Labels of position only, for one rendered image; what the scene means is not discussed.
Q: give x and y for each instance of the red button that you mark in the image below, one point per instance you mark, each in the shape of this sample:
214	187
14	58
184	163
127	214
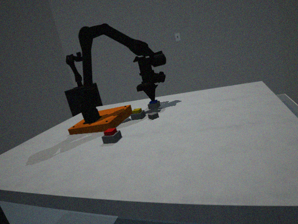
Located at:
111	136

